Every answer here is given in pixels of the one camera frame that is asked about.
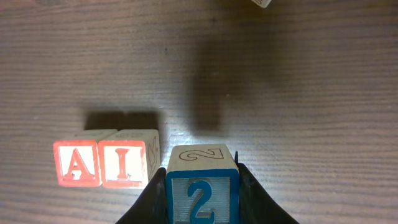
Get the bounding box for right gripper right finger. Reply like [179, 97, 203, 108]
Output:
[234, 151, 299, 224]

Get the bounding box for green R block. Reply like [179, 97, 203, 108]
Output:
[251, 0, 272, 8]

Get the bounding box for red I block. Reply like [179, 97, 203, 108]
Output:
[98, 129, 161, 189]

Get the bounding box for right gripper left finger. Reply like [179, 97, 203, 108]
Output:
[116, 167, 168, 224]

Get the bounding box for red A block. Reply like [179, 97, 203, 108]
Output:
[53, 129, 118, 187]

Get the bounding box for blue 2 block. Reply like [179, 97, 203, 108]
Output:
[165, 144, 239, 224]

